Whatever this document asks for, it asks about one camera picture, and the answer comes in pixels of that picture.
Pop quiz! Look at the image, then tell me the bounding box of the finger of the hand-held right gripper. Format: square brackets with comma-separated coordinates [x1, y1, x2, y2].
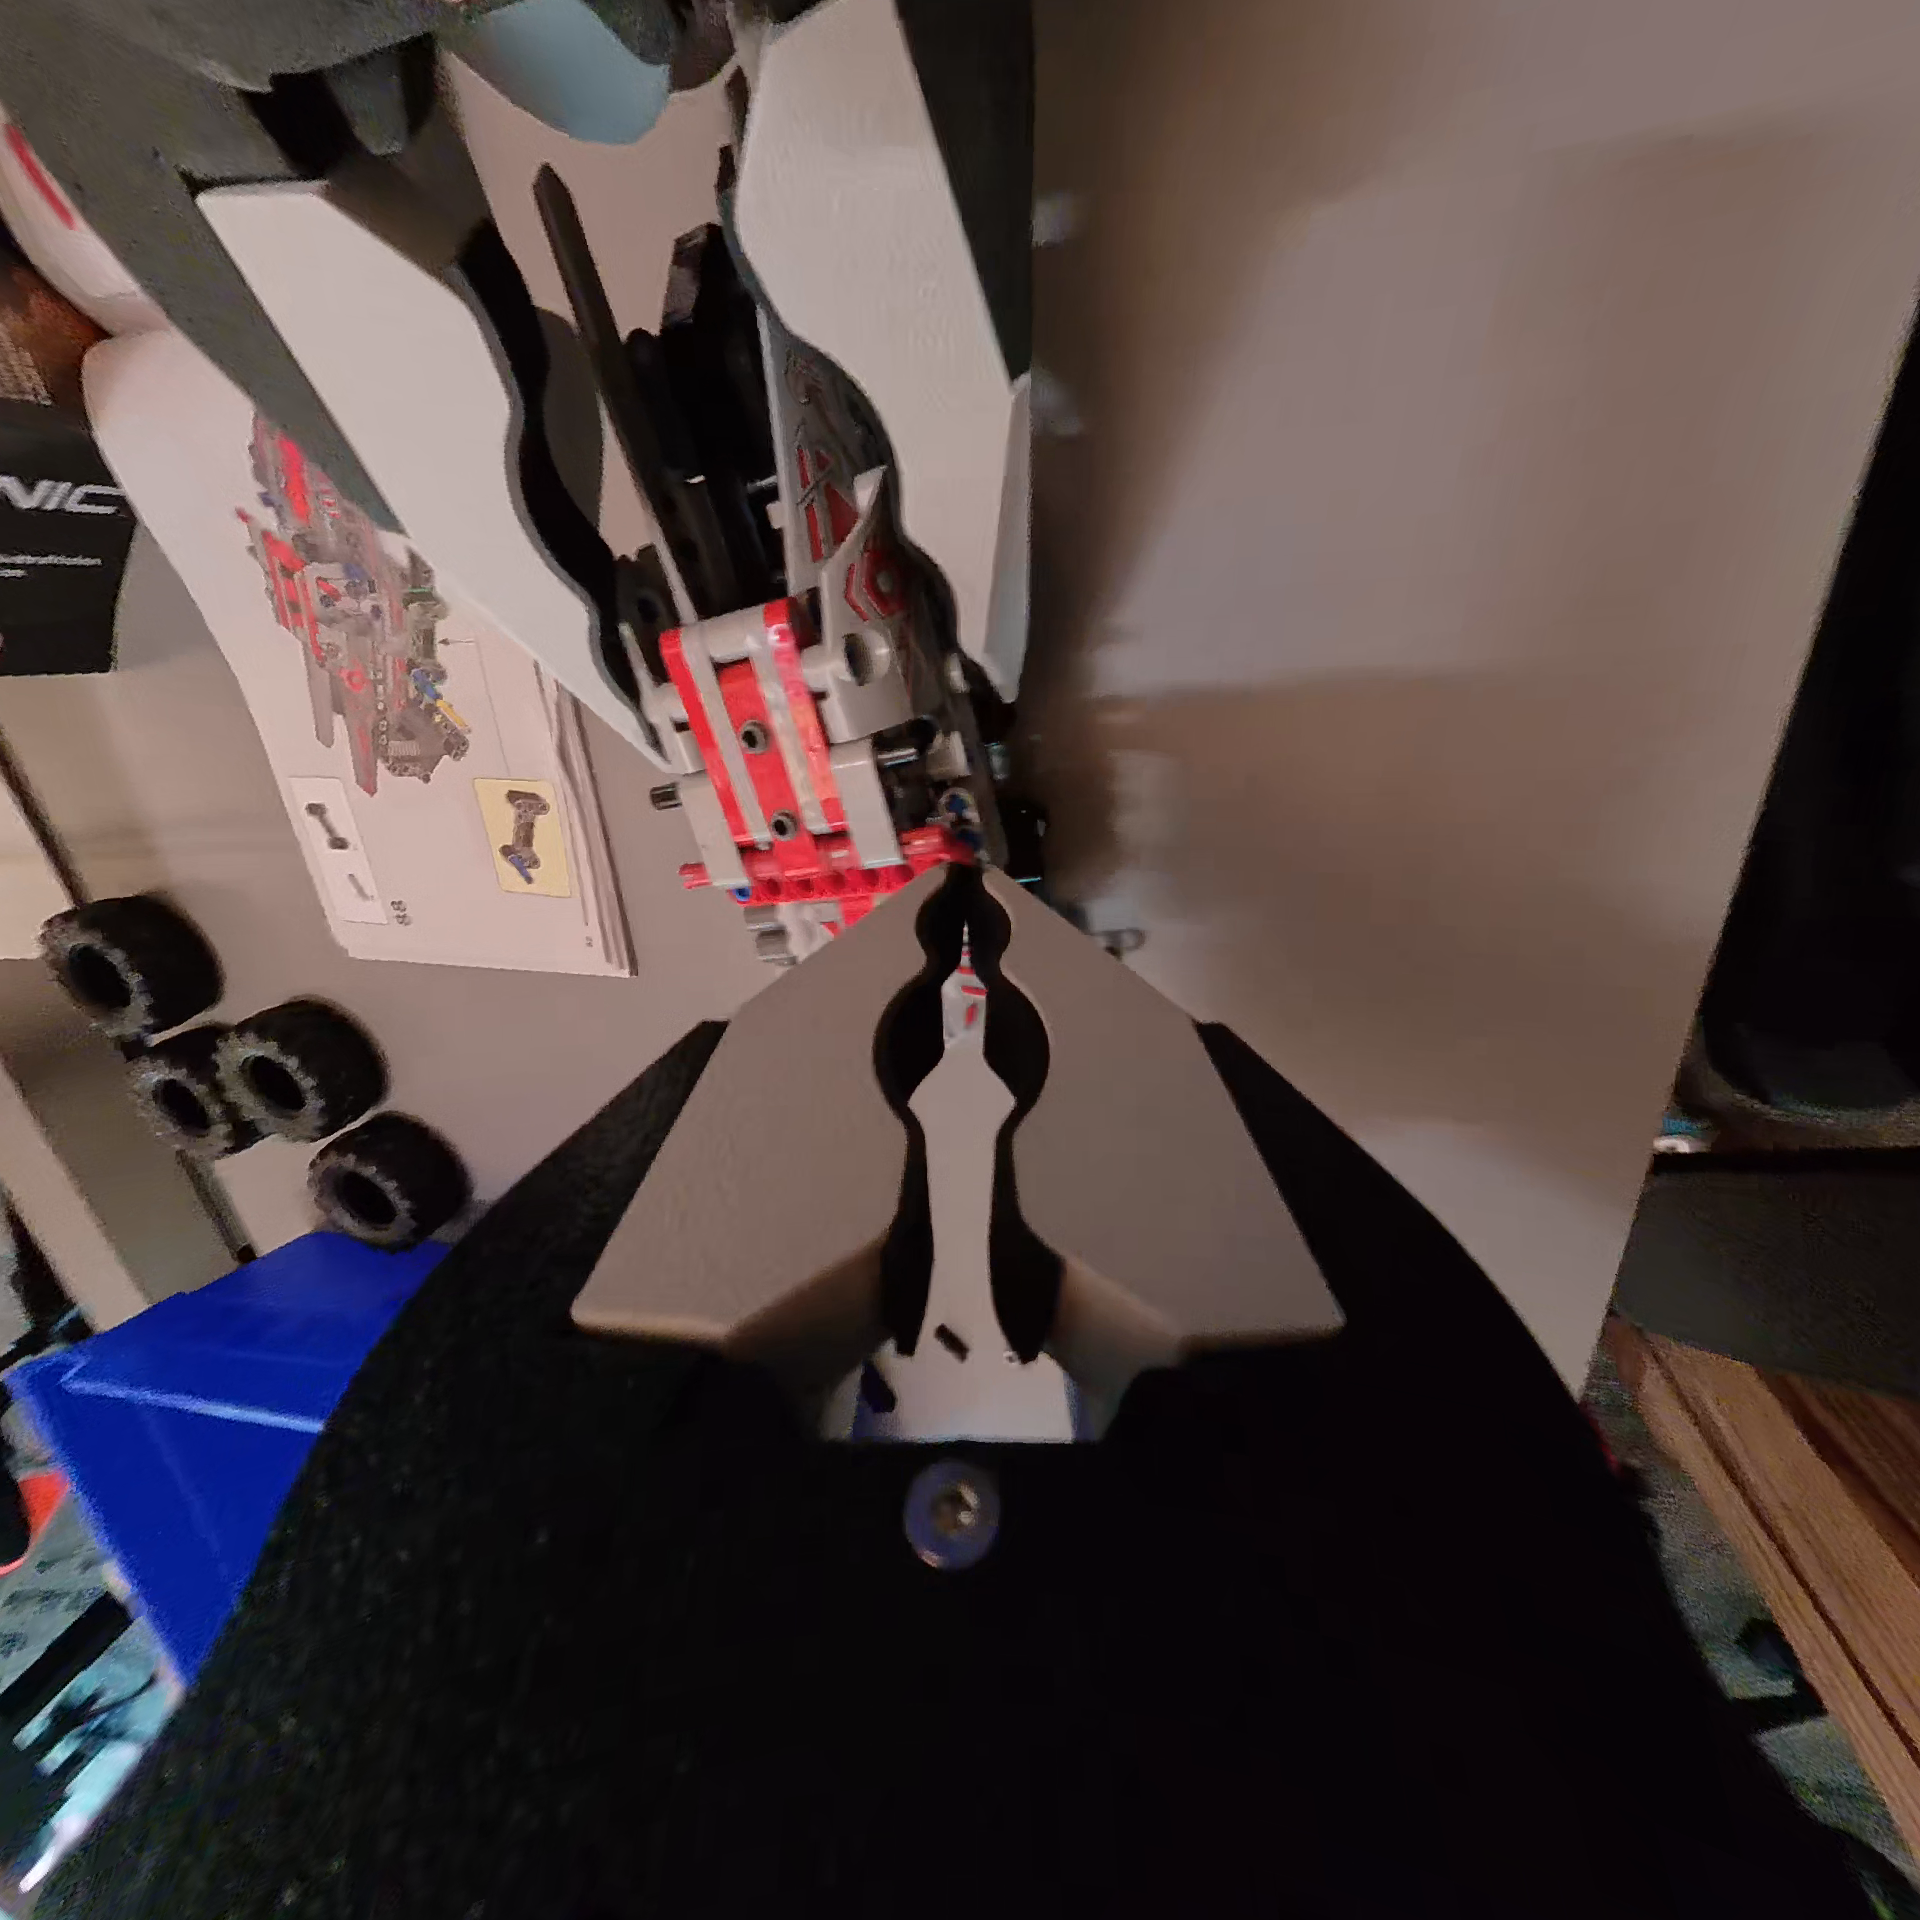
[724, 0, 1040, 706]
[192, 175, 674, 770]

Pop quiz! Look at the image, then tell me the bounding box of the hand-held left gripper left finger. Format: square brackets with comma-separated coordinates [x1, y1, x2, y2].
[570, 866, 970, 1426]

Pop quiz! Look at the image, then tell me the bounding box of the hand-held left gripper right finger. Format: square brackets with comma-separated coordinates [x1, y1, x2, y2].
[971, 870, 1345, 1434]

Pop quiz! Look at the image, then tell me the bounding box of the grey red toy truck model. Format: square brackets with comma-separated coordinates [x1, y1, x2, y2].
[528, 162, 1056, 969]

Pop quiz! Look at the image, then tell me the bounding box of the white desk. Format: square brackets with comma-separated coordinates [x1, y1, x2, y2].
[0, 0, 1920, 1397]

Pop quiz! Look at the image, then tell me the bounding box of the black toy set box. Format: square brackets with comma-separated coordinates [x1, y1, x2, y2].
[0, 241, 140, 681]

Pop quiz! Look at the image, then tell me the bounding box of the building instruction booklet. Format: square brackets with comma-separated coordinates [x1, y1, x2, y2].
[0, 113, 640, 980]

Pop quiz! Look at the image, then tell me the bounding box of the blue plastic bin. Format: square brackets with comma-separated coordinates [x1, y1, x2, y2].
[0, 1236, 455, 1685]

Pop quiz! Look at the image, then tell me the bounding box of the wooden board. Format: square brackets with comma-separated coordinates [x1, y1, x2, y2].
[1603, 1316, 1920, 1823]

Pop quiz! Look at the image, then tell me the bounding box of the red plastic piece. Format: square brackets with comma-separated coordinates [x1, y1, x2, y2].
[0, 1463, 73, 1575]

